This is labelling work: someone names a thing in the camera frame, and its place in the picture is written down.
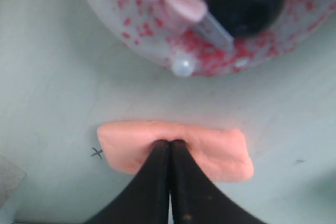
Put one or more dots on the pink toy donut cake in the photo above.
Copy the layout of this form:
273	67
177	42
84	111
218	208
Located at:
211	37

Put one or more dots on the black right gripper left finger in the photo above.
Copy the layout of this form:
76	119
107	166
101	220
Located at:
146	198

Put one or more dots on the soft orange putty piece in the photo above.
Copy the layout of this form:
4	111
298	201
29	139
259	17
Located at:
221	154

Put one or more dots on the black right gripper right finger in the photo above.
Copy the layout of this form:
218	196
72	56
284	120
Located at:
195	199

